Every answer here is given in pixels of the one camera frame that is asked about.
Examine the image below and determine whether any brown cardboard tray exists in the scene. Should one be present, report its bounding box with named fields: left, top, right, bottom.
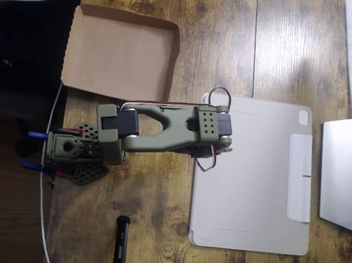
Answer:
left=57, top=1, right=186, bottom=109

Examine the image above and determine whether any beige tablet case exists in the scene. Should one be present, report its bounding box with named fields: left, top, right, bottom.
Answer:
left=176, top=87, right=334, bottom=263

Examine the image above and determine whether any silver monitor stand base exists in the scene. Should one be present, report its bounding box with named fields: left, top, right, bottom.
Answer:
left=304, top=113, right=352, bottom=235

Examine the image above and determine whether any perforated dark base plate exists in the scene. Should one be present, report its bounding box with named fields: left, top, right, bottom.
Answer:
left=44, top=115, right=118, bottom=191

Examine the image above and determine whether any black camera stand pole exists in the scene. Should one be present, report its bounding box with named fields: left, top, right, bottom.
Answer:
left=106, top=214, right=144, bottom=263

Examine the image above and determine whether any blue handled table clamp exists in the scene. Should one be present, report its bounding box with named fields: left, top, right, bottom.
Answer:
left=20, top=160, right=78, bottom=180
left=27, top=121, right=81, bottom=147

